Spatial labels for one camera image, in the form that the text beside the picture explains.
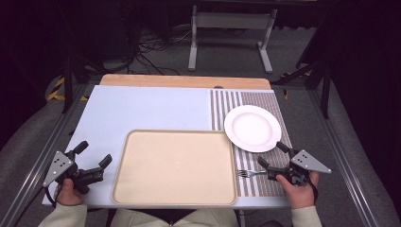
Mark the beige plastic tray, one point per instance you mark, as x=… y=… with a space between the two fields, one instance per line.
x=175 y=167

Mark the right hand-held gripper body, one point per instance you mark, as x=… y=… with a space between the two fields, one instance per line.
x=304 y=165

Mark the striped woven placemat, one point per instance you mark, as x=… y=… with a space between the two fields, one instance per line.
x=268 y=101

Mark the yellow black floor tape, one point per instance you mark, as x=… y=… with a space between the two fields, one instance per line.
x=56 y=91

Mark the white round plate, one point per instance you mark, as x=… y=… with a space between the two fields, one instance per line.
x=252 y=128

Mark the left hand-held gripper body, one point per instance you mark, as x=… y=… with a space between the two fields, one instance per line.
x=60 y=165

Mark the white metal stand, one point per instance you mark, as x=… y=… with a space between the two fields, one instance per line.
x=231 y=20

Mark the pale blue table mat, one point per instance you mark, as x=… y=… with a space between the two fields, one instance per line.
x=142 y=107

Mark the person's torso in cream clothing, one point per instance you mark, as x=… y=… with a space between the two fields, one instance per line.
x=176 y=220

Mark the silver metal fork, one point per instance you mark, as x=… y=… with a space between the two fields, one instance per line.
x=249 y=173

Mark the person's right hand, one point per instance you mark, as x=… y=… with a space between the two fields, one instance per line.
x=299 y=192

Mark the aluminium frame rail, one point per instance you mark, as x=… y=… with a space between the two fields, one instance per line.
x=38 y=157
x=343 y=157

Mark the black metal stand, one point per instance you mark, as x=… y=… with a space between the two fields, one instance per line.
x=324 y=72

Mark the person's left hand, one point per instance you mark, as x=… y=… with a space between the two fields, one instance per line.
x=68 y=192

